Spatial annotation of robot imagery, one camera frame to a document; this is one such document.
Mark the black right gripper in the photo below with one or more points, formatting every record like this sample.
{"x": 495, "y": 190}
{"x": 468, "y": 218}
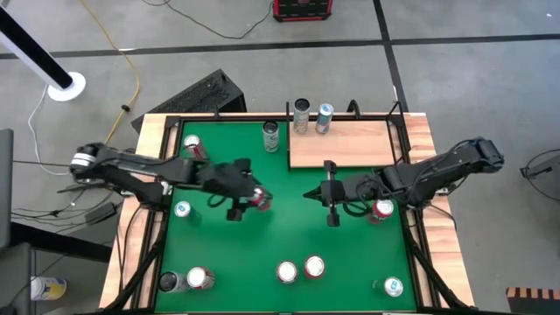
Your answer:
{"x": 334, "y": 192}

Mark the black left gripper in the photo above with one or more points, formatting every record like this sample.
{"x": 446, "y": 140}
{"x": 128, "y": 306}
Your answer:
{"x": 223, "y": 179}

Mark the red Fanta can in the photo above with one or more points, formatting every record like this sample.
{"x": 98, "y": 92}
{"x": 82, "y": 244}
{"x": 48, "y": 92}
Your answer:
{"x": 262, "y": 200}
{"x": 382, "y": 209}
{"x": 314, "y": 267}

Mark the blue silver Red Bull can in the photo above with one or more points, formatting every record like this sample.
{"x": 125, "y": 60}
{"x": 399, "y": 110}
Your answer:
{"x": 324, "y": 120}
{"x": 393, "y": 286}
{"x": 182, "y": 209}

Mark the red Coca-Cola can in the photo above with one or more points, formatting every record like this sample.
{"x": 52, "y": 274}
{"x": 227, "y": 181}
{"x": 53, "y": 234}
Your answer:
{"x": 287, "y": 271}
{"x": 195, "y": 148}
{"x": 199, "y": 277}

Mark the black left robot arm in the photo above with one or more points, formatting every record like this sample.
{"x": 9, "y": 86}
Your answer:
{"x": 131, "y": 164}

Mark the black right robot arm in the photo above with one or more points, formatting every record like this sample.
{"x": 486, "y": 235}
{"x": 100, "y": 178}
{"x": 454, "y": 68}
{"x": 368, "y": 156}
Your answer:
{"x": 437, "y": 168}

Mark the green table mat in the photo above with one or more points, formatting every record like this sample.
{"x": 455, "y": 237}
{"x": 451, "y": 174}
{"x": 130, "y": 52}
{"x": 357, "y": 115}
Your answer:
{"x": 262, "y": 245}

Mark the black power adapter brick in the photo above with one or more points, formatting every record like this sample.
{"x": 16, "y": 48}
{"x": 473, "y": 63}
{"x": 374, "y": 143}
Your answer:
{"x": 101, "y": 213}

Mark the red black storage box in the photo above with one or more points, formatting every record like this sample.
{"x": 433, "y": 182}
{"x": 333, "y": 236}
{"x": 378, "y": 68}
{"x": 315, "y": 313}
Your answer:
{"x": 302, "y": 9}

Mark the black floor beam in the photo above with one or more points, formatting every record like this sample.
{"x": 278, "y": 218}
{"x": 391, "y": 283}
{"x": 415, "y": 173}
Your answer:
{"x": 61, "y": 247}

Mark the black white pole stand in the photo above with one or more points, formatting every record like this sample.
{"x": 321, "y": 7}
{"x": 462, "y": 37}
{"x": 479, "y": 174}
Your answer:
{"x": 67, "y": 92}

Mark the white yellow canister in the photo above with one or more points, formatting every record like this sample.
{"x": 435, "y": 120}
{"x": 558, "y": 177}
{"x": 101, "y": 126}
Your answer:
{"x": 48, "y": 289}

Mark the black orange striped object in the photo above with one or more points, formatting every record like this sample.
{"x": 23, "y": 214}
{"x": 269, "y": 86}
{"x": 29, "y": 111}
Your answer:
{"x": 534, "y": 302}

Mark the dark grey panel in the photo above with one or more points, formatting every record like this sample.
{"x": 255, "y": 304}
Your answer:
{"x": 5, "y": 188}

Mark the wooden shelf with black frame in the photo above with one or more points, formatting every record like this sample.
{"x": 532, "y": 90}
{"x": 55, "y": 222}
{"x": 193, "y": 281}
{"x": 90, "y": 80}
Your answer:
{"x": 350, "y": 144}

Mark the black metal table frame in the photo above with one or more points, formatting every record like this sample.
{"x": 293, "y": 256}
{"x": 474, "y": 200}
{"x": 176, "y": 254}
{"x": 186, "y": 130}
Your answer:
{"x": 240, "y": 118}

